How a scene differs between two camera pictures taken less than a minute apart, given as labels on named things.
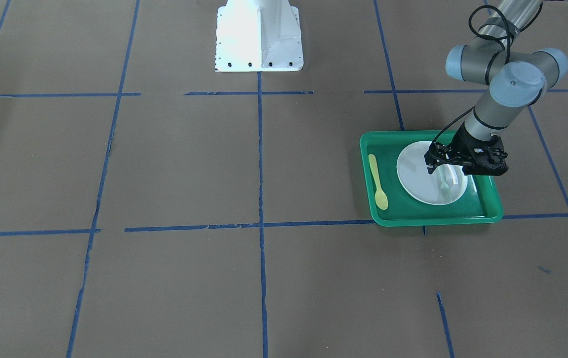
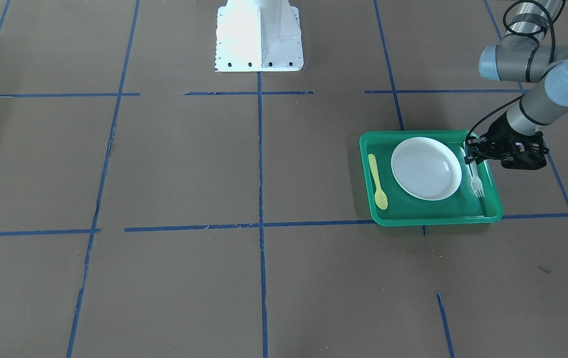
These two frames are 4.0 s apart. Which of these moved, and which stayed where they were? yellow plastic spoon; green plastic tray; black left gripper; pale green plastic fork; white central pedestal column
Moved: black left gripper; pale green plastic fork
Stayed: green plastic tray; yellow plastic spoon; white central pedestal column
